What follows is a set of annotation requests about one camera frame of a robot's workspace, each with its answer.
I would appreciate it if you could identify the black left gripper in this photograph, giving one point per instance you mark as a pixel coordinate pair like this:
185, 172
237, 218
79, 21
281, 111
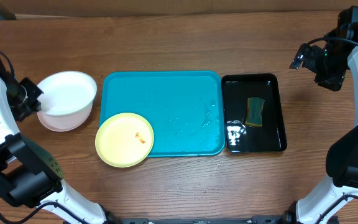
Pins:
23, 113

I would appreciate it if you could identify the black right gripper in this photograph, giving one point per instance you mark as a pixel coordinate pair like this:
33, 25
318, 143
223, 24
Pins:
334, 83

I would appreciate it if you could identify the white plate with stain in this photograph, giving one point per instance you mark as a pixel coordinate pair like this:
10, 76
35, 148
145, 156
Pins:
66, 93

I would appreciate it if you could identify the large white plate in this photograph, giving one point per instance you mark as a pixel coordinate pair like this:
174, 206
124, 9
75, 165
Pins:
63, 123

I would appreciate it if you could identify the green yellow sponge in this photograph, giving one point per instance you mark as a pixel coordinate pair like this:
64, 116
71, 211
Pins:
255, 106

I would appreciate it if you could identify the yellow plate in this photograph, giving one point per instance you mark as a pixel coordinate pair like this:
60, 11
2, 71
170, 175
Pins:
124, 140

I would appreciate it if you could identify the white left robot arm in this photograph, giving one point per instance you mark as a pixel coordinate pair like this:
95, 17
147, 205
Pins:
30, 175

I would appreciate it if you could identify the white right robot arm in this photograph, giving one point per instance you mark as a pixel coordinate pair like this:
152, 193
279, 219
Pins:
340, 184

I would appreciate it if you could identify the black plastic tray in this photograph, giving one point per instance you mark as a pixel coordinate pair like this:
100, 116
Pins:
271, 137

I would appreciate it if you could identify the teal plastic tray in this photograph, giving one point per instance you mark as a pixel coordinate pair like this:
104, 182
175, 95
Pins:
184, 108

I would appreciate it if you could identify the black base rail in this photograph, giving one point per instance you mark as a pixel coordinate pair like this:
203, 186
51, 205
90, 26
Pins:
253, 220

